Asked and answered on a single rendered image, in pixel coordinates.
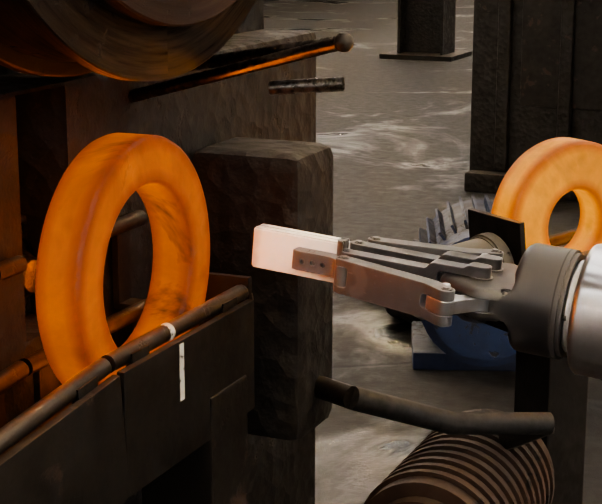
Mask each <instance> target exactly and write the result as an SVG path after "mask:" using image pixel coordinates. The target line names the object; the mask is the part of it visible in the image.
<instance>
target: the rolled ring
mask: <svg viewBox="0 0 602 504"><path fill-rule="evenodd" d="M135 191H137V193H138V194H139V196H140V197H141V199H142V201H143V203H144V205H145V208H146V211H147V214H148V217H149V221H150V226H151V233H152V243H153V263H152V274H151V281H150V286H149V291H148V295H147V299H146V302H145V306H144V309H143V311H142V314H141V316H140V319H139V321H138V323H137V325H136V327H135V328H134V330H133V332H132V333H131V335H130V336H129V338H128V339H127V340H126V341H125V342H124V344H126V343H128V342H130V341H132V340H134V339H136V338H138V337H139V336H141V335H143V334H145V333H147V332H149V331H151V330H153V329H155V328H156V327H157V326H159V325H161V324H163V323H166V322H168V321H170V320H172V319H173V318H175V317H177V316H179V315H181V314H183V313H185V312H187V311H189V310H190V309H192V308H194V307H196V306H198V305H200V304H202V303H204V302H205V298H206V292H207V286H208V277H209V266H210V230H209V219H208V212H207V206H206V201H205V196H204V192H203V189H202V185H201V182H200V179H199V177H198V174H197V172H196V170H195V168H194V166H193V164H192V162H191V161H190V159H189V158H188V156H187V155H186V153H185V152H184V151H183V150H182V149H181V148H180V147H179V146H178V145H177V144H175V143H174V142H172V141H170V140H169V139H167V138H165V137H162V136H159V135H149V134H134V133H111V134H107V135H105V136H102V137H100V138H98V139H96V140H94V141H92V142H91V143H89V144H88V145H87V146H86V147H85V148H83V149H82V150H81V151H80V152H79V153H78V155H77V156H76V157H75V158H74V159H73V161H72V162H71V163H70V165H69V166H68V168H67V169H66V171H65V172H64V174H63V176H62V178H61V179H60V181H59V183H58V185H57V187H56V190H55V192H54V194H53V197H52V199H51V202H50V205H49V208H48V210H47V214H46V217H45V221H44V224H43V228H42V233H41V237H40V243H39V248H38V255H37V264H36V279H35V299H36V313H37V321H38V328H39V333H40V337H41V341H42V345H43V349H44V352H45V355H46V357H47V360H48V362H49V364H50V366H51V368H52V370H53V372H54V374H55V376H56V377H57V379H58V380H59V381H60V383H61V384H63V383H65V382H66V381H67V380H69V379H70V378H72V377H73V376H75V375H76V374H77V373H79V372H80V371H82V370H83V369H84V368H86V367H87V366H89V365H90V364H91V363H93V362H94V361H96V360H97V359H99V358H101V357H102V356H104V355H105V354H107V353H109V352H111V351H113V350H115V349H117V348H118V347H117V346H116V344H115V343H114V341H113V338H112V336H111V334H110V331H109V328H108V324H107V320H106V315H105V309H104V299H103V276H104V265H105V258H106V252H107V248H108V243H109V240H110V236H111V233H112V230H113V227H114V224H115V222H116V219H117V217H118V215H119V213H120V211H121V209H122V208H123V206H124V204H125V203H126V201H127V200H128V199H129V197H130V196H131V195H132V194H133V193H134V192H135ZM124 344H123V345H124Z"/></svg>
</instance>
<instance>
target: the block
mask: <svg viewBox="0 0 602 504"><path fill-rule="evenodd" d="M192 164H193V166H194V168H195V170H196V172H197V174H198V177H199V179H200V182H201V185H202V189H203V192H204V196H205V201H206V206H207V212H208V219H209V230H210V266H209V272H215V273H224V274H233V275H242V276H251V277H252V294H253V299H254V395H255V407H254V408H253V409H252V410H251V411H249V412H248V413H247V418H248V434H251V435H257V436H263V437H270V438H276V439H283V440H289V441H295V440H298V439H302V438H303V437H304V436H306V435H307V434H308V433H309V432H311V431H312V430H313V429H314V428H315V427H317V426H318V425H319V424H320V423H322V422H323V421H324V420H325V419H326V418H328V416H329V414H330V412H331V409H332V403H330V402H327V401H324V400H321V399H318V398H316V397H315V392H314V389H315V383H316V380H317V378H318V377H319V375H320V376H324V377H328V378H331V379H332V307H333V282H328V281H323V280H318V279H313V278H308V277H303V276H298V275H293V274H288V273H283V272H278V271H273V270H268V269H263V268H258V267H253V265H252V252H253V239H254V228H256V227H257V226H260V225H261V224H263V223H264V224H269V225H275V226H280V227H285V228H291V229H296V230H301V231H307V232H312V233H317V234H323V235H328V236H333V154H332V150H331V148H330V147H328V146H326V145H324V144H321V143H317V142H303V141H288V140H274V139H259V138H245V137H235V138H232V139H229V140H225V141H222V142H219V143H216V144H213V145H210V146H207V147H204V148H202V149H199V150H197V151H196V152H195V154H194V157H193V160H192Z"/></svg>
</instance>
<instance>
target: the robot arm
mask: <svg viewBox="0 0 602 504"><path fill-rule="evenodd" d="M503 255H504V252H503V251H501V250H499V249H496V248H493V249H473V248H463V247H455V246H447V245H439V244H430V243H422V242H414V241H406V240H397V239H389V238H381V237H378V236H372V237H369V238H368V242H364V241H362V240H356V241H351V243H350V241H349V238H339V237H333V236H328V235H323V234H317V233H312V232H307V231H301V230H296V229H291V228H285V227H280V226H275V225H269V224H264V223H263V224H261V225H260V226H257V227H256V228H254V239H253V252H252V265H253V267H258V268H263V269H268V270H273V271H278V272H283V273H288V274H293V275H298V276H303V277H308V278H313V279H318V280H323V281H328V282H333V291H334V292H336V293H338V294H342V295H346V296H349V297H352V298H356V299H359V300H363V301H366V302H369V303H373V304H376V305H380V306H383V307H386V308H390V309H393V310H397V311H400V312H404V313H407V314H410V315H414V316H417V317H420V318H422V319H424V320H426V321H428V322H430V323H432V324H434V325H437V326H439V327H449V326H451V325H452V316H453V315H456V316H458V317H459V318H460V319H461V320H463V321H468V322H473V323H485V322H486V321H494V322H497V321H501V322H504V324H505V325H506V327H507V329H508V340H509V343H510V345H511V347H512V348H513V349H514V350H516V351H518V352H523V353H528V354H533V355H537V356H542V357H547V358H552V359H557V360H559V359H561V358H563V357H565V356H566V355H567V359H568V365H569V368H570V369H571V371H572V372H573V373H575V375H582V376H587V377H592V378H596V379H600V380H602V244H597V245H595V246H594V247H592V249H591V250H590V251H589V253H588V255H587V257H586V258H585V256H584V255H583V254H582V253H581V251H580V250H576V249H570V248H564V247H559V246H553V245H548V244H542V243H535V244H532V245H530V246H529V247H528V248H527V249H526V251H525V252H524V254H523V255H522V257H521V260H520V262H519V264H518V265H515V264H511V263H503Z"/></svg>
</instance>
